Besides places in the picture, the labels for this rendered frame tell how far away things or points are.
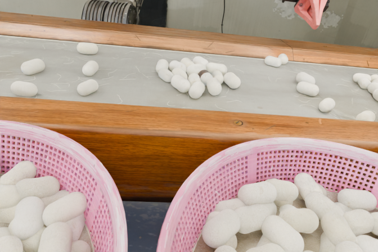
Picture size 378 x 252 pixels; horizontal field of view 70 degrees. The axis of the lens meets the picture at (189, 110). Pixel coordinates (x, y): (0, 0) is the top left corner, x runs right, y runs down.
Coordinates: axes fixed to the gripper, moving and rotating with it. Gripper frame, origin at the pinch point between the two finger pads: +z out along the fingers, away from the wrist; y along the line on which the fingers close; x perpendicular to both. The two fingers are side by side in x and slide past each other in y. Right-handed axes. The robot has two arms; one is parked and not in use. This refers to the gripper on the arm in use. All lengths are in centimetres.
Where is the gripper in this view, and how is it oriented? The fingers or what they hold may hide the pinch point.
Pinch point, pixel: (315, 23)
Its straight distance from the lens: 62.4
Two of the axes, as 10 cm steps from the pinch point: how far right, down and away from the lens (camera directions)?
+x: -1.1, 3.7, 9.2
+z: -0.5, 9.2, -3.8
